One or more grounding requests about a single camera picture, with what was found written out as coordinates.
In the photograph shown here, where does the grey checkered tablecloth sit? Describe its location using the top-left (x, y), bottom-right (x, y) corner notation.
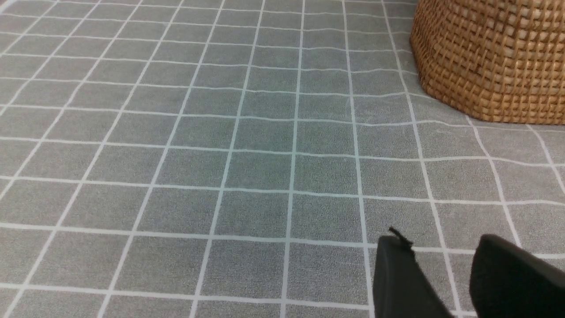
top-left (1, 0), bottom-right (564, 318)

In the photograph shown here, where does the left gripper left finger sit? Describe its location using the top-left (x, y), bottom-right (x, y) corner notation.
top-left (373, 227), bottom-right (452, 318)

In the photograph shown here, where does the woven wicker basket green lining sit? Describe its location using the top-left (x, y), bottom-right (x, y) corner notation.
top-left (410, 0), bottom-right (565, 125)

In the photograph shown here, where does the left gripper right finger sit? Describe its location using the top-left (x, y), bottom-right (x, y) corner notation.
top-left (469, 234), bottom-right (565, 318)

